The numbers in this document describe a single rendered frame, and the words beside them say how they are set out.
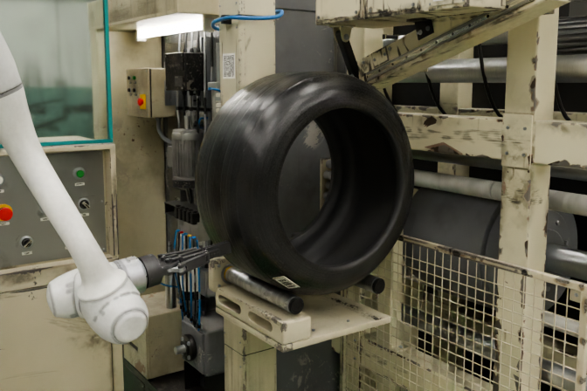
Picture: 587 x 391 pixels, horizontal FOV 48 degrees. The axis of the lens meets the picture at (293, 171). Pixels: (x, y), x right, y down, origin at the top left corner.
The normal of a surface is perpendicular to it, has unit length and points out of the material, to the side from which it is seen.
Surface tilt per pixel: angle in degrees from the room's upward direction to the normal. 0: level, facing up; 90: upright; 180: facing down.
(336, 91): 79
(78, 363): 90
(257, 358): 90
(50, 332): 90
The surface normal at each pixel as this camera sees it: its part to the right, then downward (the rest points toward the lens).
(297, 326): 0.57, 0.11
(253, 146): -0.16, -0.20
